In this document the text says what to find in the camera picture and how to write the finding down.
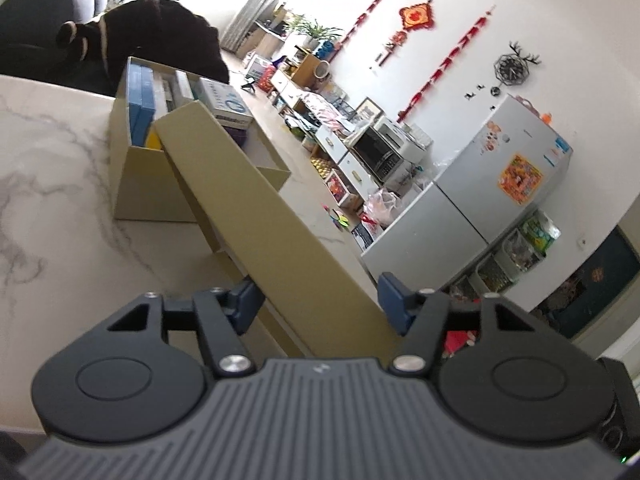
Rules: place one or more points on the colourful paper pinwheel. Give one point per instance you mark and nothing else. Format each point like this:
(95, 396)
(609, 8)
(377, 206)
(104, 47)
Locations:
(337, 219)

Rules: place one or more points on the white box with black barcode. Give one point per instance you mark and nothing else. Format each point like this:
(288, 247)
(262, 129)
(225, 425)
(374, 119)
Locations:
(169, 92)

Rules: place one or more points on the black mini tripod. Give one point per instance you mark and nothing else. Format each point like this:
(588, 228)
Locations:
(249, 87)

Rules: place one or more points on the white marble desktop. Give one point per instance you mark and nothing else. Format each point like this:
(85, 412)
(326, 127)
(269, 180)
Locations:
(60, 185)

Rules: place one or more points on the white refrigerator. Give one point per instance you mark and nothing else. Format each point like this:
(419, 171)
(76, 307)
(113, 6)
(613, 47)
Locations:
(475, 185)

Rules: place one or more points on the blue figurine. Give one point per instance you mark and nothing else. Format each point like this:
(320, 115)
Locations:
(330, 50)

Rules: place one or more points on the box of yellow fruit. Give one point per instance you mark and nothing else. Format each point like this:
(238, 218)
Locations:
(321, 167)

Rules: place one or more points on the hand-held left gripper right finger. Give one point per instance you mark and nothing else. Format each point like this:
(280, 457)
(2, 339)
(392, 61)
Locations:
(392, 300)

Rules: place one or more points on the pink plastic bag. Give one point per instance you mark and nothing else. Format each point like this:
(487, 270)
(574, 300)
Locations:
(382, 205)

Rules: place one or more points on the beige cardboard box lid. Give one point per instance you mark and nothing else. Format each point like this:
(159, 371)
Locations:
(280, 240)

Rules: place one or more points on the beige cardboard box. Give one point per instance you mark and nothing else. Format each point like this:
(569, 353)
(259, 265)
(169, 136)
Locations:
(145, 185)

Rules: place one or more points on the dark blue panel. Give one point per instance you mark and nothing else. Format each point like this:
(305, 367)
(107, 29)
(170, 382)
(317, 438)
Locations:
(595, 285)

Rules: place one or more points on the white box with blue circle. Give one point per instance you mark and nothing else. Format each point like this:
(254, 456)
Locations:
(227, 102)

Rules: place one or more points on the white box with yellow end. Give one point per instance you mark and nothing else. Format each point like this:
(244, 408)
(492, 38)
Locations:
(154, 141)

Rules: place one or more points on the white toaster oven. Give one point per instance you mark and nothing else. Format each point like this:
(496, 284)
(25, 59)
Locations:
(405, 137)

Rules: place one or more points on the black microwave oven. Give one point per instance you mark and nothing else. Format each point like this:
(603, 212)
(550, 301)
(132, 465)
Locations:
(375, 152)

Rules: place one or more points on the antler wall clock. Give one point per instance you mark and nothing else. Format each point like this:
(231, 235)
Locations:
(512, 67)

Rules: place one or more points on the white low cabinet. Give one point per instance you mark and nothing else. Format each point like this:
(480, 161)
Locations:
(325, 142)

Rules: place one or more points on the snack storage bins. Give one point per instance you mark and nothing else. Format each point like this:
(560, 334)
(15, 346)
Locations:
(510, 255)

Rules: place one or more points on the red knot wall ornament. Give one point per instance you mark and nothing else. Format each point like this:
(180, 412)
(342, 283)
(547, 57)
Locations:
(415, 17)

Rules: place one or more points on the plain white medicine box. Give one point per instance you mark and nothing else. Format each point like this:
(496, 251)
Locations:
(183, 87)

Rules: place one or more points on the dark chair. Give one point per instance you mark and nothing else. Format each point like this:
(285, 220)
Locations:
(30, 25)

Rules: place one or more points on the black fuzzy jacket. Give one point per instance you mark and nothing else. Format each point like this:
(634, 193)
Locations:
(160, 35)

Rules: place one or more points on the pink cloth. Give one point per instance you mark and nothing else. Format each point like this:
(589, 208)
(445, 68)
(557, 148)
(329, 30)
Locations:
(325, 109)

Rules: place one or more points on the small round fan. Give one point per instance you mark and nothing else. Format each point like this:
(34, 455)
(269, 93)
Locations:
(321, 70)

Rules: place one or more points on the purple medicine box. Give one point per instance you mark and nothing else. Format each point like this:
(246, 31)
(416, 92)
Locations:
(237, 136)

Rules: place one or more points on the small framed photo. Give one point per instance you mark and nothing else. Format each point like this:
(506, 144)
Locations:
(369, 111)

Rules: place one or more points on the potted green plant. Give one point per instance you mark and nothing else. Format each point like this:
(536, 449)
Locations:
(315, 30)

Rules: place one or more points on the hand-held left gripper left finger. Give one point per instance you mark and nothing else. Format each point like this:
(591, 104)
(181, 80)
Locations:
(247, 305)

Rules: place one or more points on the blue medicine box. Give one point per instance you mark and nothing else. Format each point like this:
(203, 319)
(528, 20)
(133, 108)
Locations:
(134, 105)
(148, 100)

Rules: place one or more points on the grey curtain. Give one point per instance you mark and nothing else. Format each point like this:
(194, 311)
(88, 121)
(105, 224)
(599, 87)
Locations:
(255, 5)

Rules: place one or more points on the red gift box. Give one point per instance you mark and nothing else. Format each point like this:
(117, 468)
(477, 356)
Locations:
(267, 79)

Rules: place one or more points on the wooden shelf unit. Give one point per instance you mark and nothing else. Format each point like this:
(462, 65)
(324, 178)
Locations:
(305, 67)

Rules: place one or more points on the red printed box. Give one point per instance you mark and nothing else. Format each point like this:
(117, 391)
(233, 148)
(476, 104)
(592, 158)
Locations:
(342, 190)

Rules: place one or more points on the small wooden desk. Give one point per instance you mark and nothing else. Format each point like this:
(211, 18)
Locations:
(260, 40)

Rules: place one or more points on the pale green medicine box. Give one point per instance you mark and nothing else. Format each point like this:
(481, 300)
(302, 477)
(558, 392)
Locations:
(196, 91)

